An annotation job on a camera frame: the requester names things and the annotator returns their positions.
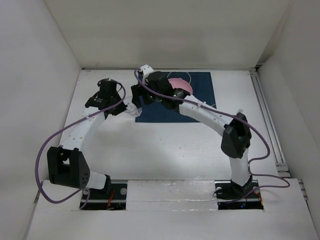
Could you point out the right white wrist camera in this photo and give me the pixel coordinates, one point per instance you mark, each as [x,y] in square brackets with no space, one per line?
[146,70]

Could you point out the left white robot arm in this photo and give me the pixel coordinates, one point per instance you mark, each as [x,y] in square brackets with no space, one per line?
[67,165]

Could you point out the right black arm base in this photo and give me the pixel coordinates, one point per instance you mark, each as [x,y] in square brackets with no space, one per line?
[231,196]

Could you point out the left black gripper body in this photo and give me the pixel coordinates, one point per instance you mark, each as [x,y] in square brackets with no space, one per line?
[118,109]

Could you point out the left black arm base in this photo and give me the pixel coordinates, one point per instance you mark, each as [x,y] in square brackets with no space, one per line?
[114,201]

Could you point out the dark blue cloth placemat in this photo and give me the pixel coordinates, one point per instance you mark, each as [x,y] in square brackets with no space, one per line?
[202,89]

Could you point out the clear plastic cup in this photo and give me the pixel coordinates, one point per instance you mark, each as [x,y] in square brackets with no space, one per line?
[131,108]

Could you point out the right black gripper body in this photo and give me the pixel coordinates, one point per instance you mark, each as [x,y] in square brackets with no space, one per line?
[150,97]

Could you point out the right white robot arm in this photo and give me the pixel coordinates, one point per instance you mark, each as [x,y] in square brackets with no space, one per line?
[233,129]

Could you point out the pink plastic plate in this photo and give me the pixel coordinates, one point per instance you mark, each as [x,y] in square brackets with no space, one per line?
[179,83]

